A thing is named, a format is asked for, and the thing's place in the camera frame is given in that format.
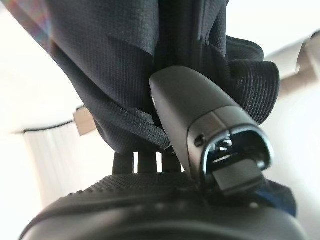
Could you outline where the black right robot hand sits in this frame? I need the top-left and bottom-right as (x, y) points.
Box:
(19, 65), (309, 240)

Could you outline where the black garment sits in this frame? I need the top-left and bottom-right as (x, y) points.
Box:
(4, 0), (281, 154)

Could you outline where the wooden nightstand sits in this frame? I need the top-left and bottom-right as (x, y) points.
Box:
(73, 106), (97, 137)

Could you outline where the white curtain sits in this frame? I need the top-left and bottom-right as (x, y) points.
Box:
(22, 126), (116, 203)

